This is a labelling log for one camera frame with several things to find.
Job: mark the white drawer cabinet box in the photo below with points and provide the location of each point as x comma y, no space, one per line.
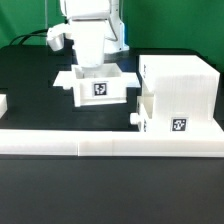
179,93

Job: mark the white drawer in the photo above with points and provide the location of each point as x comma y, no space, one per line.
104,85
143,115

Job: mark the white marker sheet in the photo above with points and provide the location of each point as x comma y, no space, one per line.
72,79

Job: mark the white front drawer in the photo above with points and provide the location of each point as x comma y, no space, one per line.
143,115

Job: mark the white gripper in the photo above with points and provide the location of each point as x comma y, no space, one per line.
89,39

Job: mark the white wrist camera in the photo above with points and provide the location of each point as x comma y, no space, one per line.
55,36

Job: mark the white L-shaped fence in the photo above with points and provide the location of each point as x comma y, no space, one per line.
98,143

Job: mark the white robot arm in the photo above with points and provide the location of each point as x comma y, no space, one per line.
107,10

